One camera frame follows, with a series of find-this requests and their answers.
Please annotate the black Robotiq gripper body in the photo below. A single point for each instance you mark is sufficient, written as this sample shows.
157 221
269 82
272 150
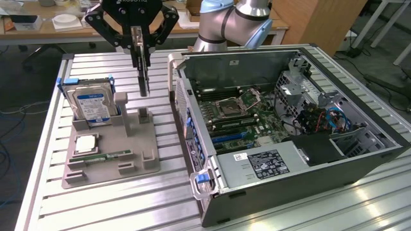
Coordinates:
131 9

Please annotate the Nvidia graphics card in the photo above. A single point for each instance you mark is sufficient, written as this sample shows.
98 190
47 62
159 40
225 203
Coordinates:
143 81

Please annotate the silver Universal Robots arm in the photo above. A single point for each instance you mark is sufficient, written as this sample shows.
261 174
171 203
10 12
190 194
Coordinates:
218 26

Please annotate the wooden desk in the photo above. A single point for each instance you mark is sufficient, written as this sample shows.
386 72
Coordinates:
179 32

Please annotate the small white box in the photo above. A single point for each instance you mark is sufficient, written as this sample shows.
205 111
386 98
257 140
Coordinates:
83 25

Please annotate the white paper stack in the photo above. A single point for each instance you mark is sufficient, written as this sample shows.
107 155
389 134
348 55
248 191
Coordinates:
186 22

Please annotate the brown cardboard box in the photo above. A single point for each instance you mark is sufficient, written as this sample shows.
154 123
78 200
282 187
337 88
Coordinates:
193 6

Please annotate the white block round top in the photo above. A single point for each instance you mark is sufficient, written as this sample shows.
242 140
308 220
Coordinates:
67 22

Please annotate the grey cup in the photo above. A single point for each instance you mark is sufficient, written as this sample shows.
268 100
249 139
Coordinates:
46 3

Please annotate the black chair base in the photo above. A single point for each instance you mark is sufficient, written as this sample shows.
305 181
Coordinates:
35 54

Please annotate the white box black lid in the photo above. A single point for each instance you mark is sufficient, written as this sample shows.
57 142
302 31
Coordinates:
26 22

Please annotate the black case lock tab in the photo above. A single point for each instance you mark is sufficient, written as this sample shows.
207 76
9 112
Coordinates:
190 93

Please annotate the black RAM slot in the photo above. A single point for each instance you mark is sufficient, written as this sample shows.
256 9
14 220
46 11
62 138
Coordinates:
220 88

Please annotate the metal socket cover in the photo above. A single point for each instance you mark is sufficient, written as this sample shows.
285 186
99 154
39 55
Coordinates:
249 97

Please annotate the CPU socket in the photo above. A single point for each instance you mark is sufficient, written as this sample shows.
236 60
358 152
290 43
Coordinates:
229 108

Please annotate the wooden cabinet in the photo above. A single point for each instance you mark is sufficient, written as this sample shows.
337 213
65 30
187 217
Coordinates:
321 24

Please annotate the silver CPU chip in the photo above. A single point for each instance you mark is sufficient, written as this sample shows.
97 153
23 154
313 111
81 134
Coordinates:
85 144

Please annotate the metal drive cage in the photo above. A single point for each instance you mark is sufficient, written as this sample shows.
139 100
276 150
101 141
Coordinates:
294 95

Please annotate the green motherboard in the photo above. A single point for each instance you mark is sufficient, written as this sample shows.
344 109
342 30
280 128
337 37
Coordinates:
265 118

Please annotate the grey plastic parts rack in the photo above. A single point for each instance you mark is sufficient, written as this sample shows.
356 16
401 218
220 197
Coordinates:
129 149

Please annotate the black power adapter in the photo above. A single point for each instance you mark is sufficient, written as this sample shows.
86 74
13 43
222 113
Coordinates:
353 53

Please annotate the grey power supply unit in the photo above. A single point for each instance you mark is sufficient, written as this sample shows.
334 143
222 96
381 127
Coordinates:
238 173

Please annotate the black plastic shroud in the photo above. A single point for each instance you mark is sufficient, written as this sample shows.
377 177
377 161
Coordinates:
317 149

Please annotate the black floor stand base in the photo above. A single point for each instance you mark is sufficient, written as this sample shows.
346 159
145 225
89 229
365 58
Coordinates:
396 83

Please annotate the grey disk bay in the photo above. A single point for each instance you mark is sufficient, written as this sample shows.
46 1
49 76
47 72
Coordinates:
353 144

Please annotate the open black PC case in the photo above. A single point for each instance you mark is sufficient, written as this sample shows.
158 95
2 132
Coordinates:
289 197

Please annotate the hard disk with blue bracket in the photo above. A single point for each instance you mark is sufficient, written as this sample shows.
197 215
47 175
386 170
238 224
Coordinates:
91 106

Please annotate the white table frame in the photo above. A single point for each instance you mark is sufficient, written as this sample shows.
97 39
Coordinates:
362 34

